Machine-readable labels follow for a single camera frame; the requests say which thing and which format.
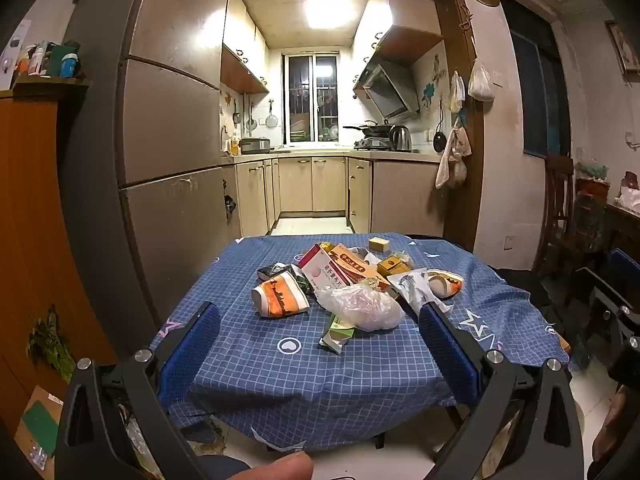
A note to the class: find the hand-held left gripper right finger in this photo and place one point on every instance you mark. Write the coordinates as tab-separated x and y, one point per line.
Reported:
447	350

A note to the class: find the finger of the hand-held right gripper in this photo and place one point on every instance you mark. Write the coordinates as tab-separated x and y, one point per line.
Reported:
622	265

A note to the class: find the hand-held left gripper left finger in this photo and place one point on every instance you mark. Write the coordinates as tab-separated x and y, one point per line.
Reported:
192	350

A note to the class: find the orange white paper cup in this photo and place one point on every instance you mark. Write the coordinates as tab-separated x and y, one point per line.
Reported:
447	282
280	295

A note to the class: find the yellow sponge block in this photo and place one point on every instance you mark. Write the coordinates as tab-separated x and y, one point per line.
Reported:
379	243

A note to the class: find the red white medicine box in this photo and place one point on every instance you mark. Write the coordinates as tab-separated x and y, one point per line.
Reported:
325	267

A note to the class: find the person's left hand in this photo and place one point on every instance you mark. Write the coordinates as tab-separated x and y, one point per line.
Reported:
285	467

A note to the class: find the dark wooden table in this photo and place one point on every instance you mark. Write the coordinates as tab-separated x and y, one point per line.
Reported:
615	225

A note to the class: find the blue checked tablecloth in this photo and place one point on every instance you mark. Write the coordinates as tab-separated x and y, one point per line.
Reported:
260	340

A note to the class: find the white blue pouch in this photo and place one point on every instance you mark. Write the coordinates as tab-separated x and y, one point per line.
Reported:
412	285

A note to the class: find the wooden chair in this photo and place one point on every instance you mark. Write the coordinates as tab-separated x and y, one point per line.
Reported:
557	210

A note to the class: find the clear plastic bag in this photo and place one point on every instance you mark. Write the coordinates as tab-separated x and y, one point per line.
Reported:
365	307

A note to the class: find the yellow box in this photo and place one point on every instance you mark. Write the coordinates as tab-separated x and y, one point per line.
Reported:
390	265

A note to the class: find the light green box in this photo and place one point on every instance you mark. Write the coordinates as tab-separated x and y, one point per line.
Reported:
337	337

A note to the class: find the black snack packet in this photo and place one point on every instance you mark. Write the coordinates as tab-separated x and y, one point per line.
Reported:
270	270

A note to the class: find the leafy green vegetables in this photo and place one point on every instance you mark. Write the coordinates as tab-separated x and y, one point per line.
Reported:
50	345

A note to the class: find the dark hanging bag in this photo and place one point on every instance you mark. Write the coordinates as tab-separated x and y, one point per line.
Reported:
230	207

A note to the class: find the cardboard box green label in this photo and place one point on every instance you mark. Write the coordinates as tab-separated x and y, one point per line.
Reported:
37	420

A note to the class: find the beige cloth bags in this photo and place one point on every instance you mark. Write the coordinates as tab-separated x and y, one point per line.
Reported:
452	160

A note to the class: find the dark window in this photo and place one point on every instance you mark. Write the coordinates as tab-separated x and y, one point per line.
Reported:
540	85

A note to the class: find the lower kitchen cabinets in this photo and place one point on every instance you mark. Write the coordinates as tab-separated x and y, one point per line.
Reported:
325	185

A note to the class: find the kitchen cabinets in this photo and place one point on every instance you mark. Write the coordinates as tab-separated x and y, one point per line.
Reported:
240	50
325	185

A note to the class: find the black ladle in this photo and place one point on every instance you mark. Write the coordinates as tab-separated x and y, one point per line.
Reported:
439	142

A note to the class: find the wooden cabinet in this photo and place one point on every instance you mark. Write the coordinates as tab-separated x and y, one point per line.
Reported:
30	210

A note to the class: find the steel kettle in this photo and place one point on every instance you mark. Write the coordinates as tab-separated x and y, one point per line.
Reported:
400	137

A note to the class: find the white plastic bag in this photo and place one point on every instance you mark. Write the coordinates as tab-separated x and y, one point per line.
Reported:
481	85
456	95

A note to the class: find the black wok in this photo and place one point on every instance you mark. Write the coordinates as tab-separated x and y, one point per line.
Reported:
372	129

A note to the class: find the grey refrigerator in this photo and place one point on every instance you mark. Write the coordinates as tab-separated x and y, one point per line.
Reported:
170	110

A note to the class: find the range hood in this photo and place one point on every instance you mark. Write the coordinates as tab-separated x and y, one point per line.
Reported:
387	90

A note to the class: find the kitchen window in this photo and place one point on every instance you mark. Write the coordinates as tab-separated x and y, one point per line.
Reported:
312	100

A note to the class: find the upper kitchen cabinets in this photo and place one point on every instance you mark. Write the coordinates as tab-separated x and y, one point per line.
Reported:
240	50

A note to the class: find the blue lidded jar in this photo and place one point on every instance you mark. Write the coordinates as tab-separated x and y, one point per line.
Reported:
70	66

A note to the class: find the white bottle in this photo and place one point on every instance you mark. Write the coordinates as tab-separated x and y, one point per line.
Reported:
36	60

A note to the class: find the white product box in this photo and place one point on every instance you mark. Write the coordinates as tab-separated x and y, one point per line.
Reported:
12	55

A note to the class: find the ceiling light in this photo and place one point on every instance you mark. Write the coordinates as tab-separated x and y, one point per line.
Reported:
335	5

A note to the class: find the wall socket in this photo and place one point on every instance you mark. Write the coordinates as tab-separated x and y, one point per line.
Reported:
510	242

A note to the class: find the picture frame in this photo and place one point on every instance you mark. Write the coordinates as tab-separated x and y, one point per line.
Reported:
625	47

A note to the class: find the flower wall stickers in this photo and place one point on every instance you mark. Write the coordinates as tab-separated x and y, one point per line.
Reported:
432	90

